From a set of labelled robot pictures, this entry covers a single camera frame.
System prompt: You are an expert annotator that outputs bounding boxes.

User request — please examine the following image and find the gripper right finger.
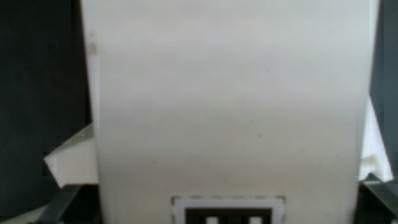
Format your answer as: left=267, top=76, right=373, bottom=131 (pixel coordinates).
left=357, top=174, right=398, bottom=224

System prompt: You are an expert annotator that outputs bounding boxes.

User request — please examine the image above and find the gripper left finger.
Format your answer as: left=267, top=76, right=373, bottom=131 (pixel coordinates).
left=27, top=185, right=82, bottom=224

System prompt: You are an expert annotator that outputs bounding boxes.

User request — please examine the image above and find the white cabinet top block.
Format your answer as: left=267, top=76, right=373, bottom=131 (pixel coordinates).
left=82, top=0, right=380, bottom=224

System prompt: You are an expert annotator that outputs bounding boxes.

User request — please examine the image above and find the white cabinet body box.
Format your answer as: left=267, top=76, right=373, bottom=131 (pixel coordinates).
left=44, top=102, right=394, bottom=187

